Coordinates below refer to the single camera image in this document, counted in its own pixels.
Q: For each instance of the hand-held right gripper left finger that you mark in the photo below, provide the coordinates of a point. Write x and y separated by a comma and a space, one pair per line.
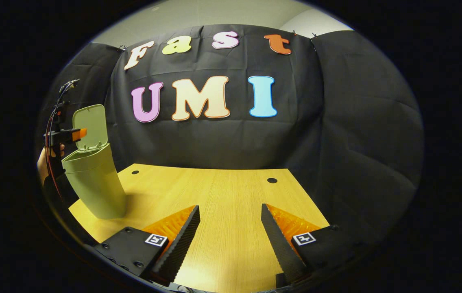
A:
182, 240

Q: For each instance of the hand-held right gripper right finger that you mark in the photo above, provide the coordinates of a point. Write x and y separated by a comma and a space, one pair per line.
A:
282, 244

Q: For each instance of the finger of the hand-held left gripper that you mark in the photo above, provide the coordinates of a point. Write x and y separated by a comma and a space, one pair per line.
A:
68, 135

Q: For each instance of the wooden desktop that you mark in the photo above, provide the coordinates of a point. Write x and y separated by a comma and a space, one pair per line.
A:
223, 195

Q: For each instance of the black backdrop cloth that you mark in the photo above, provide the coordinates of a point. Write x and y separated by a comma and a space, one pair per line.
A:
336, 122

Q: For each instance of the pale green desktop garbage bin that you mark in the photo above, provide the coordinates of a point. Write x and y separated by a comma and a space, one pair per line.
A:
92, 183

